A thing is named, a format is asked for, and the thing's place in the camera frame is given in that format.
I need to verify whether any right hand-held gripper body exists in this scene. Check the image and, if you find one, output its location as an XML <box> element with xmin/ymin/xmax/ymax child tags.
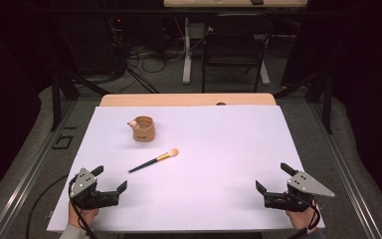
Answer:
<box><xmin>263</xmin><ymin>170</ymin><xmax>336</xmax><ymax>213</ymax></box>

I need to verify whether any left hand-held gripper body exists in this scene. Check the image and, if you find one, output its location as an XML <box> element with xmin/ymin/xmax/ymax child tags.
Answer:
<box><xmin>68</xmin><ymin>167</ymin><xmax>119</xmax><ymax>211</ymax></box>

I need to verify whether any makeup brush with dark handle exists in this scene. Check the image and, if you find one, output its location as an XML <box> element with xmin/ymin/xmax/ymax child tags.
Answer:
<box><xmin>127</xmin><ymin>147</ymin><xmax>180</xmax><ymax>174</ymax></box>

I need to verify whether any brown cup with small figure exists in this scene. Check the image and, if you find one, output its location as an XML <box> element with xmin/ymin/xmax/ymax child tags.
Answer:
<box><xmin>126</xmin><ymin>115</ymin><xmax>156</xmax><ymax>142</ymax></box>

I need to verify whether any person's left hand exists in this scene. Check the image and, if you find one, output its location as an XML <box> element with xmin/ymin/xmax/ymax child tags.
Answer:
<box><xmin>68</xmin><ymin>200</ymin><xmax>99</xmax><ymax>230</ymax></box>

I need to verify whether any person's right hand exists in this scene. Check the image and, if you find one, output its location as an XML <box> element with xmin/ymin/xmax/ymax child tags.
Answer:
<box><xmin>286</xmin><ymin>198</ymin><xmax>320</xmax><ymax>233</ymax></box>

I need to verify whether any white board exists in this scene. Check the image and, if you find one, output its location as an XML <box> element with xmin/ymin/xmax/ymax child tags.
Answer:
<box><xmin>46</xmin><ymin>105</ymin><xmax>326</xmax><ymax>233</ymax></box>

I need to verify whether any black metal stand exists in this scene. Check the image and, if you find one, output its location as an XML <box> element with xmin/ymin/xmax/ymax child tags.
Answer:
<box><xmin>50</xmin><ymin>70</ymin><xmax>111</xmax><ymax>132</ymax></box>
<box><xmin>273</xmin><ymin>71</ymin><xmax>333</xmax><ymax>134</ymax></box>

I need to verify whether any white desk leg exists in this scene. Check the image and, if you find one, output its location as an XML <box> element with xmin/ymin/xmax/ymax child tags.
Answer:
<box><xmin>259</xmin><ymin>59</ymin><xmax>272</xmax><ymax>87</ymax></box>
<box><xmin>182</xmin><ymin>16</ymin><xmax>193</xmax><ymax>85</ymax></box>

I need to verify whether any light wooden table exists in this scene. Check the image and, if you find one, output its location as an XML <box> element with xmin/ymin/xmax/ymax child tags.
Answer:
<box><xmin>98</xmin><ymin>93</ymin><xmax>278</xmax><ymax>108</ymax></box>

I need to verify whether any black chair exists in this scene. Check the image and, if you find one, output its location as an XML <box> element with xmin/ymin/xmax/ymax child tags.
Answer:
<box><xmin>201</xmin><ymin>13</ymin><xmax>275</xmax><ymax>94</ymax></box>

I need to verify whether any light desk top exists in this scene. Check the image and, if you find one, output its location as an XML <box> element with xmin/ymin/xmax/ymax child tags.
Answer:
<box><xmin>163</xmin><ymin>0</ymin><xmax>308</xmax><ymax>8</ymax></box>

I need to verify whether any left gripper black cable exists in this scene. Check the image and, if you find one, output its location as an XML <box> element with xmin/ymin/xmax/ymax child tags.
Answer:
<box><xmin>67</xmin><ymin>174</ymin><xmax>98</xmax><ymax>239</ymax></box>

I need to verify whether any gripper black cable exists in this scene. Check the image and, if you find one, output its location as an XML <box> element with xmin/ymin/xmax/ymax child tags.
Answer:
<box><xmin>291</xmin><ymin>191</ymin><xmax>322</xmax><ymax>239</ymax></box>
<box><xmin>67</xmin><ymin>174</ymin><xmax>98</xmax><ymax>239</ymax></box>

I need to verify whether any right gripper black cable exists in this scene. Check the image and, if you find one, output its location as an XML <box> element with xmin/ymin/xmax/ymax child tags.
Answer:
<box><xmin>291</xmin><ymin>191</ymin><xmax>322</xmax><ymax>239</ymax></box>

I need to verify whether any aluminium floor rail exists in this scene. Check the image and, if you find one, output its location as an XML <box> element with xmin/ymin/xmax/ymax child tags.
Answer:
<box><xmin>307</xmin><ymin>102</ymin><xmax>382</xmax><ymax>239</ymax></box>
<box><xmin>0</xmin><ymin>99</ymin><xmax>78</xmax><ymax>239</ymax></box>

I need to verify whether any black floor cable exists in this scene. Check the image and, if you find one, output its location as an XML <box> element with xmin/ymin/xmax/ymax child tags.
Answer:
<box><xmin>25</xmin><ymin>173</ymin><xmax>70</xmax><ymax>239</ymax></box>

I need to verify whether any bundle of floor cables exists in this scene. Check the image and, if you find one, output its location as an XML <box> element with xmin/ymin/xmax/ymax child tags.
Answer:
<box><xmin>118</xmin><ymin>44</ymin><xmax>187</xmax><ymax>95</ymax></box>

